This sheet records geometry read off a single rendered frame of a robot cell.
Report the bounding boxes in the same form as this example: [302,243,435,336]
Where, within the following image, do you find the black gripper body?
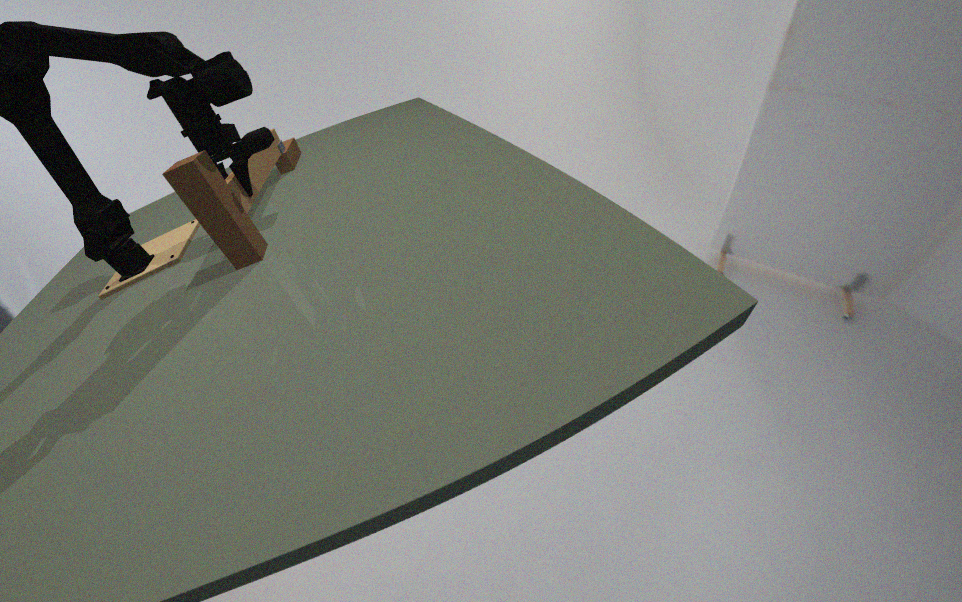
[180,109,274,167]

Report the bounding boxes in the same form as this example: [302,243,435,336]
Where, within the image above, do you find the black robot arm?
[0,21,253,282]

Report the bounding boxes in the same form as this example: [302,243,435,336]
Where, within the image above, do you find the long wooden rail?
[225,129,282,213]

